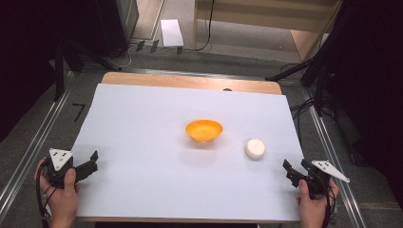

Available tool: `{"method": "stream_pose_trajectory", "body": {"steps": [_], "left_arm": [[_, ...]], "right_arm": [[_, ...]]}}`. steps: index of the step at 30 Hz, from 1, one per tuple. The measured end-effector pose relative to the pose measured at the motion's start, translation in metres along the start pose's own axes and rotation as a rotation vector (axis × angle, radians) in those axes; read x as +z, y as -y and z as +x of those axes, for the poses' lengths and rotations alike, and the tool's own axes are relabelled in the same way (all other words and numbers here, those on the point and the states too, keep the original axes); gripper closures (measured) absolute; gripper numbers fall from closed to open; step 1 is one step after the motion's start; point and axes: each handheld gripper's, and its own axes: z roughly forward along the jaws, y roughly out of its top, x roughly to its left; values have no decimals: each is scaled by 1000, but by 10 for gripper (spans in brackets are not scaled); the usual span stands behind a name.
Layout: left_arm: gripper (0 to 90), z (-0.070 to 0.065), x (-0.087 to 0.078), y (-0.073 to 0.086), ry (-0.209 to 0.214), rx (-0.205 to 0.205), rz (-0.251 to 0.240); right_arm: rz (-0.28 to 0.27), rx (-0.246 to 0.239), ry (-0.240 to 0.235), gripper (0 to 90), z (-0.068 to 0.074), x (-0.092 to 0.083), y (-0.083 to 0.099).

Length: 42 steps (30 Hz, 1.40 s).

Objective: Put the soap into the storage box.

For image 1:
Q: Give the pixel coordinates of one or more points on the black tape strip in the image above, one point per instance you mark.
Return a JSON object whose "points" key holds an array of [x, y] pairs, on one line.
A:
{"points": [[154, 46], [140, 45]]}

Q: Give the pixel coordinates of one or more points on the metal floor rail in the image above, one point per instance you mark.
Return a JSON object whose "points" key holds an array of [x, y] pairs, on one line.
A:
{"points": [[335, 158], [28, 155]]}

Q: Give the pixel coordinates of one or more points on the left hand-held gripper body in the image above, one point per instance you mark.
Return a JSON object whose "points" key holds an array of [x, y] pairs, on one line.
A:
{"points": [[59, 160]]}

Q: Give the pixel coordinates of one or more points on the person's left hand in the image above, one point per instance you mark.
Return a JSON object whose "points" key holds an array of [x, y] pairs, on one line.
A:
{"points": [[61, 202]]}

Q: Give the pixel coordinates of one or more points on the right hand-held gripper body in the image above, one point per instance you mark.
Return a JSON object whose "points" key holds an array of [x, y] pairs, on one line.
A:
{"points": [[328, 169]]}

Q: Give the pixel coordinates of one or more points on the orange plastic bowl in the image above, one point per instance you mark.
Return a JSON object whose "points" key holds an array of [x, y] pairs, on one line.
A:
{"points": [[204, 129]]}

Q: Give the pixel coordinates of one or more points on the wooden table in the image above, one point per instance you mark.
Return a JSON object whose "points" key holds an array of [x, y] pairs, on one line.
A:
{"points": [[190, 81]]}

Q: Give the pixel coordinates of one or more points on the black cabinet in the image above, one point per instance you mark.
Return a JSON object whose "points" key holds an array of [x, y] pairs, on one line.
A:
{"points": [[114, 25]]}

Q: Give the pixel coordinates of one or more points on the black metal stand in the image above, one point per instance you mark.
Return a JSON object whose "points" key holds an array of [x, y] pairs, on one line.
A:
{"points": [[320, 82], [59, 72]]}

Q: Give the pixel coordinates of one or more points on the white round block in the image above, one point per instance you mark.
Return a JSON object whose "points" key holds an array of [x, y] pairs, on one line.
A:
{"points": [[254, 148]]}

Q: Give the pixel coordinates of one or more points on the white flat box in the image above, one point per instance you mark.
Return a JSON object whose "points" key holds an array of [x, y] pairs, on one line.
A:
{"points": [[171, 33]]}

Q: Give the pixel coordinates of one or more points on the white paper sheet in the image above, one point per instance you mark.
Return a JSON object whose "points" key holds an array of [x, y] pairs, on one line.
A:
{"points": [[158, 171]]}

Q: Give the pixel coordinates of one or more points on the person's right hand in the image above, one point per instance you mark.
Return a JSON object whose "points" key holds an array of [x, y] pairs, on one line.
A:
{"points": [[313, 212]]}

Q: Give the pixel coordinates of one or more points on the wooden shelf frame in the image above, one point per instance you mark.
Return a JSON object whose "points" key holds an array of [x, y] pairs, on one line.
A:
{"points": [[269, 22]]}

